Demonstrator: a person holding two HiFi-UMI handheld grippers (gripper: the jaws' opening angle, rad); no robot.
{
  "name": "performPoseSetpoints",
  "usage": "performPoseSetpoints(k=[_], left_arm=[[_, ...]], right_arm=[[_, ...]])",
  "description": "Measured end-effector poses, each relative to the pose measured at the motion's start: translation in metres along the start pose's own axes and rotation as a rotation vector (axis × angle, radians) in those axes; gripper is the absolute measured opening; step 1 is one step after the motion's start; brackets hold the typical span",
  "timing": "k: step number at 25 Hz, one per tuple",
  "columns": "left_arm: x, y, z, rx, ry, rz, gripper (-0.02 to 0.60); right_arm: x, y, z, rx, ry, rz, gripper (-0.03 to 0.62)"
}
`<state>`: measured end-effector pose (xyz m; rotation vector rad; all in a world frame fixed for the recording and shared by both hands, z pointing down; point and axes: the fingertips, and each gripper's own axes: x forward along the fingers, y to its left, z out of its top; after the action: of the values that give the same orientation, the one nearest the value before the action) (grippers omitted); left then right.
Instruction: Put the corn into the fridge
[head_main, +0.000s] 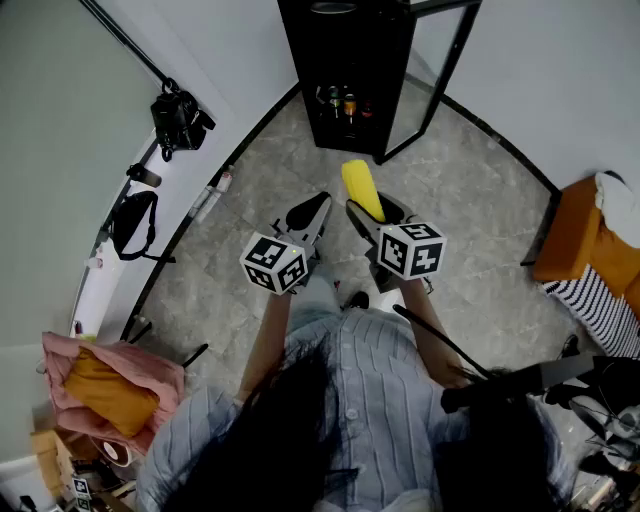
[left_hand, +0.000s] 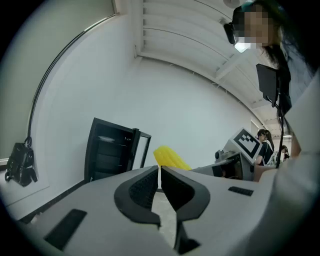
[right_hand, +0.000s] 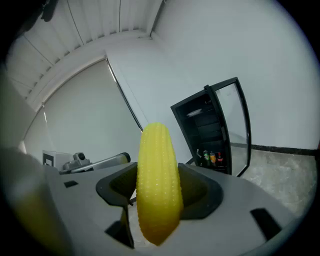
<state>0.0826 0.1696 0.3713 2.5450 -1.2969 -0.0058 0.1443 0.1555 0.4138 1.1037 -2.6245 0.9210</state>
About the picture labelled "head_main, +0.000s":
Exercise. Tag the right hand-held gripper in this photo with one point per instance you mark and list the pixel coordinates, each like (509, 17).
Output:
(410, 250)

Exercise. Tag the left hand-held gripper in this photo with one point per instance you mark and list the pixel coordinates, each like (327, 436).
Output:
(272, 262)

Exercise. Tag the black cabinet fridge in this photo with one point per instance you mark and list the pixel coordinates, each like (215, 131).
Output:
(350, 50)

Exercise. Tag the person's left forearm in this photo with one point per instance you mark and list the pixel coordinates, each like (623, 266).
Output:
(267, 340)

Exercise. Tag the person's right forearm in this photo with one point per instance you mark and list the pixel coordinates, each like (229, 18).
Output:
(425, 330)

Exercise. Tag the person's light blue jeans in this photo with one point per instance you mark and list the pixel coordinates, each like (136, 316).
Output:
(312, 300)

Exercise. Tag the person's right black shoe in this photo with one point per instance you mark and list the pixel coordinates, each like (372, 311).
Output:
(359, 300)

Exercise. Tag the clear plastic bottle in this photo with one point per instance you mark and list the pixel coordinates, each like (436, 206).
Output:
(206, 202)

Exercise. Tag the dark red drink bottle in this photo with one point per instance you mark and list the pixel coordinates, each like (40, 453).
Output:
(367, 109)

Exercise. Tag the orange drink bottle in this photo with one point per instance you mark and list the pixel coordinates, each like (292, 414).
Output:
(349, 105)

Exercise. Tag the white ledge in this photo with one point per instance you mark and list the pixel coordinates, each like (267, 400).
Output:
(170, 205)

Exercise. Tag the black backpack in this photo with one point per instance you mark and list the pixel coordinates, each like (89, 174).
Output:
(177, 120)

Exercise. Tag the black tumbler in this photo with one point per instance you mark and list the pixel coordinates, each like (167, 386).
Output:
(145, 175)

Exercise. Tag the black sling bag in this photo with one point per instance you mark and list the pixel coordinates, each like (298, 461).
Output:
(132, 225)

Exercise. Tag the black chair leg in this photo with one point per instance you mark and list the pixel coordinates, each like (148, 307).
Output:
(137, 332)
(195, 355)

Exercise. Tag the person's striped blue shirt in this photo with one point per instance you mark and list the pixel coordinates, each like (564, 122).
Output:
(370, 400)

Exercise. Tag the orange sofa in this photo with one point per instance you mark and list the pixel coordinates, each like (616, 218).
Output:
(580, 240)

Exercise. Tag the grey plate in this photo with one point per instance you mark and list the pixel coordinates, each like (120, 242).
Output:
(332, 7)

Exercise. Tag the small white container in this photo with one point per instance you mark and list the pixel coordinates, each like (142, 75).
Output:
(95, 260)

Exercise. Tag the pink cloth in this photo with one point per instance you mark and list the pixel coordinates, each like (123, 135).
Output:
(150, 370)

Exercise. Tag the black-and-white striped cloth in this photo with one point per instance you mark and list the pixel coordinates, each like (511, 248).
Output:
(595, 310)

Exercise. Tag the white cloth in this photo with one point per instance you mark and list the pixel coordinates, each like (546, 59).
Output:
(620, 205)

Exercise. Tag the black chest-mounted box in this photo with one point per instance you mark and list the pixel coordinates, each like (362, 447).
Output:
(565, 370)

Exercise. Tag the yellow-green bottle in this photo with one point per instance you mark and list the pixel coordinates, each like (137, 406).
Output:
(86, 337)

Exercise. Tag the orange cushion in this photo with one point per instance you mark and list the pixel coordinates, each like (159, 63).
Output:
(110, 395)

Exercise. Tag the cardboard box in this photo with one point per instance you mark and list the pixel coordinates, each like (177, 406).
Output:
(47, 460)

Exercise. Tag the black wall rail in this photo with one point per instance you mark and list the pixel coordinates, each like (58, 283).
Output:
(125, 42)

